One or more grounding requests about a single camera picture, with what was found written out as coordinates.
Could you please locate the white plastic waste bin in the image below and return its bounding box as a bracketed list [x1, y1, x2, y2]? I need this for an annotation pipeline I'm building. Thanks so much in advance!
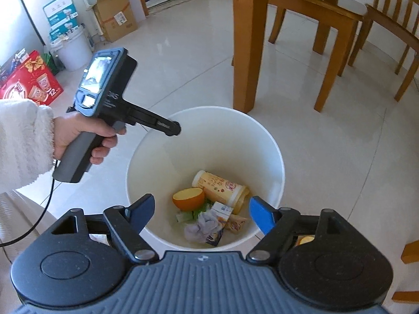
[126, 106, 285, 251]

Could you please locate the white fuzzy sleeve forearm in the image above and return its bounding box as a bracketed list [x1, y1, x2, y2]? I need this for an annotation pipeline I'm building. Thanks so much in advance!
[1, 99, 54, 193]

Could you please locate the person's left hand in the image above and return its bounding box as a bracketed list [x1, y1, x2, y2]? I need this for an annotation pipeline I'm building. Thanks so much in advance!
[53, 111, 126, 165]

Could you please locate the small milk carton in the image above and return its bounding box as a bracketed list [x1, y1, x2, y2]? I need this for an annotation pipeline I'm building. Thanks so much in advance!
[205, 202, 233, 247]

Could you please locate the green paper wrapper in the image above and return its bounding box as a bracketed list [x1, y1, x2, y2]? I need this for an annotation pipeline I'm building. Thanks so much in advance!
[175, 203, 212, 223]

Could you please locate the orange peel half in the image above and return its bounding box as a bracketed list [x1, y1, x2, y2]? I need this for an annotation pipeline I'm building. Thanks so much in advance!
[172, 187, 205, 212]

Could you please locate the crumpled grey tissue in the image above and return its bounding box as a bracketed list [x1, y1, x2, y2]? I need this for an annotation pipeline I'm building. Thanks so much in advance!
[184, 210, 212, 243]

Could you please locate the red gift box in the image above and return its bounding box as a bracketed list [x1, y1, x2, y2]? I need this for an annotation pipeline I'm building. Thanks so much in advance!
[1, 50, 63, 106]

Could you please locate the cardboard box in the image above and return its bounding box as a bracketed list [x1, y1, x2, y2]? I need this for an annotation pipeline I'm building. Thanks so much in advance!
[93, 0, 138, 43]

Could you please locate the blue white carton box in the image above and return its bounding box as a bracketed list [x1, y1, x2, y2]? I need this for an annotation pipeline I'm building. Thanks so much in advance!
[43, 0, 79, 41]

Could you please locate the wooden dining table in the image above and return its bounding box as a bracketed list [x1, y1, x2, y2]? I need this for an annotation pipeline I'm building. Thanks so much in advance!
[232, 0, 268, 114]

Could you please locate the wooden chair near table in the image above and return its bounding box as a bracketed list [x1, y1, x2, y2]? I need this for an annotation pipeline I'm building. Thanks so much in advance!
[268, 0, 362, 112]

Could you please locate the wooden chair far right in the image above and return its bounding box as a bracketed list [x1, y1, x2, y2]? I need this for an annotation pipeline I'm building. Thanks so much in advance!
[348, 0, 418, 101]

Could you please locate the white bucket by wall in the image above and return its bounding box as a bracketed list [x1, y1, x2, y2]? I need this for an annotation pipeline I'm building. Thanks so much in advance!
[51, 27, 92, 72]

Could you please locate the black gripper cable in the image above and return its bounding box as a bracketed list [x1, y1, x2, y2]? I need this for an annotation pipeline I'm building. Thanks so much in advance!
[0, 159, 58, 248]

